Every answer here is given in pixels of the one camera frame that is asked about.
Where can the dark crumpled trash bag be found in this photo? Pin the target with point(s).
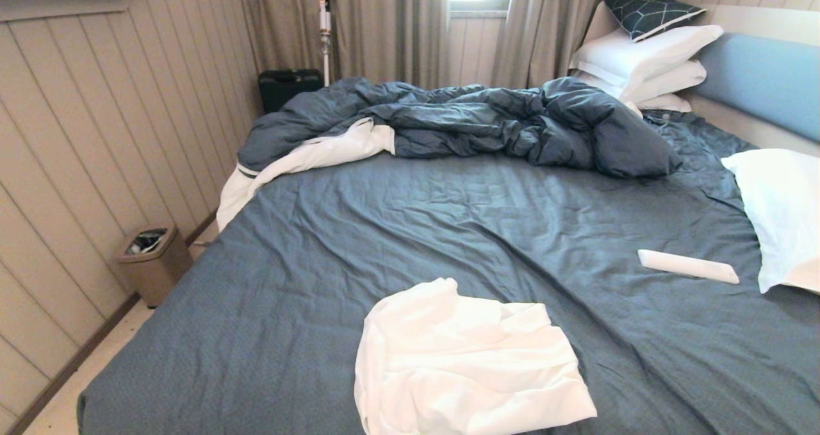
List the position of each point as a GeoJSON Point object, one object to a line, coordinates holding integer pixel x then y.
{"type": "Point", "coordinates": [146, 241]}

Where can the dark geometric patterned cushion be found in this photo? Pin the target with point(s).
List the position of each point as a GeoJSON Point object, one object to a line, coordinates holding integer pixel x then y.
{"type": "Point", "coordinates": [647, 9]}

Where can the white loose pillow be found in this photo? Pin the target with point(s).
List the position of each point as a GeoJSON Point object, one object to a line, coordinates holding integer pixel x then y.
{"type": "Point", "coordinates": [781, 211]}

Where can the white stick vacuum cleaner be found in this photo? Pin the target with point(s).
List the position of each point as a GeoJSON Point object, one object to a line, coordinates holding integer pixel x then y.
{"type": "Point", "coordinates": [325, 38]}

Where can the wide beige curtain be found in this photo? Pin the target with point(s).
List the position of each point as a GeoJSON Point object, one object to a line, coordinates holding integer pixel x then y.
{"type": "Point", "coordinates": [384, 31]}

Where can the white flat remote control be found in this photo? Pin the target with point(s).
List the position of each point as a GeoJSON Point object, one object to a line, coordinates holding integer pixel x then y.
{"type": "Point", "coordinates": [688, 266]}

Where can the beige headboard frame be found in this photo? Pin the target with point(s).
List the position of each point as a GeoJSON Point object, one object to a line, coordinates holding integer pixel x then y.
{"type": "Point", "coordinates": [769, 22]}

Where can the white T-shirt with blue print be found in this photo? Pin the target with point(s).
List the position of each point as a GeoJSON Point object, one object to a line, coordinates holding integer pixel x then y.
{"type": "Point", "coordinates": [474, 371]}

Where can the brown trash bin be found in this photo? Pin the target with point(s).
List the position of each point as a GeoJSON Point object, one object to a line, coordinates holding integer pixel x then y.
{"type": "Point", "coordinates": [154, 278]}

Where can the dark blue crumpled duvet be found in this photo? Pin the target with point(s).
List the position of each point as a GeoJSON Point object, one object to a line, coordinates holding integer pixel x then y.
{"type": "Point", "coordinates": [480, 121]}

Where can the black hard case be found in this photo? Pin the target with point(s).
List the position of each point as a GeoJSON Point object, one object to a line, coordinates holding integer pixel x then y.
{"type": "Point", "coordinates": [288, 88]}

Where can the narrow beige curtain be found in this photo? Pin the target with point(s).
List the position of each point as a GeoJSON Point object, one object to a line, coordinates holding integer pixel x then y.
{"type": "Point", "coordinates": [544, 31]}

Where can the large white stacked pillow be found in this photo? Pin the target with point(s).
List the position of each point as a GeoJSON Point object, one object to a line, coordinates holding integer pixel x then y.
{"type": "Point", "coordinates": [640, 54]}

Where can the flat white stacked pillow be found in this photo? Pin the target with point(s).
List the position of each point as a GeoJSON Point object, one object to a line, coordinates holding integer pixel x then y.
{"type": "Point", "coordinates": [666, 102]}

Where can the blue padded headboard cushion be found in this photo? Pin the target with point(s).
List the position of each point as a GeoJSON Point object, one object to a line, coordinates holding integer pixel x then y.
{"type": "Point", "coordinates": [762, 76]}

